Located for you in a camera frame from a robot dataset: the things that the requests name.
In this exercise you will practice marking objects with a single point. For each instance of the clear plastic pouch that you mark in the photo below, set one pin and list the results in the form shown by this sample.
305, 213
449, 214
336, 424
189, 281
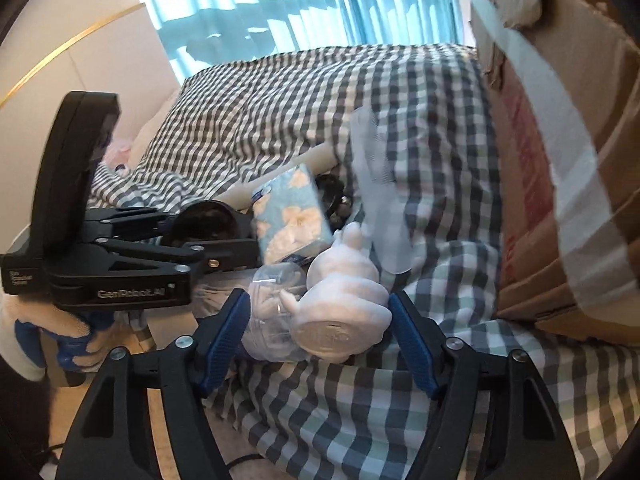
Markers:
380, 185

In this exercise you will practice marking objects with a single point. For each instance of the black beaded accessory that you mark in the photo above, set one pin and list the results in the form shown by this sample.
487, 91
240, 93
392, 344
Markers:
336, 200

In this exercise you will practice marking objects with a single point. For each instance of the clear plastic container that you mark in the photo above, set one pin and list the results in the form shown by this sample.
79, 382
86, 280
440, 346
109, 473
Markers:
270, 310

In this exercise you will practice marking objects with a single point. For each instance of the white figurine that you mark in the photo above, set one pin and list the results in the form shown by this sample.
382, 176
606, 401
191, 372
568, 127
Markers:
340, 290

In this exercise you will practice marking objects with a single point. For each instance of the brown cardboard box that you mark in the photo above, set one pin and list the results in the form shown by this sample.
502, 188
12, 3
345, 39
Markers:
540, 185

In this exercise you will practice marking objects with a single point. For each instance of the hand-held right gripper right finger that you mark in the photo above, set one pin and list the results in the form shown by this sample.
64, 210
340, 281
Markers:
415, 350

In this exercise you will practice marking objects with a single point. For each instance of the person's left hand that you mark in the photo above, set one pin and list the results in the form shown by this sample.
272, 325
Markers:
30, 330

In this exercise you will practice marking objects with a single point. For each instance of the blue floral tissue pack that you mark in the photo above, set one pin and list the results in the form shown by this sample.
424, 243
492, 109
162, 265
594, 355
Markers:
290, 210

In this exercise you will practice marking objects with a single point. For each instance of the white pillow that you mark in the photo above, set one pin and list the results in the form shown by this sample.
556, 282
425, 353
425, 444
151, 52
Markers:
145, 135

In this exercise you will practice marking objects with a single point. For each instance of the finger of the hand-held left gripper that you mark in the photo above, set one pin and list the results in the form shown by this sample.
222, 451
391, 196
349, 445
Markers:
130, 222
230, 255

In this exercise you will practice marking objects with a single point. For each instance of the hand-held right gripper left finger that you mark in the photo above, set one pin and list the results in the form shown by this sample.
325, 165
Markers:
225, 340

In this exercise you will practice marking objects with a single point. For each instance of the green checked blanket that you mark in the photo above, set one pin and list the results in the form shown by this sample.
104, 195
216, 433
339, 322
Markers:
280, 100

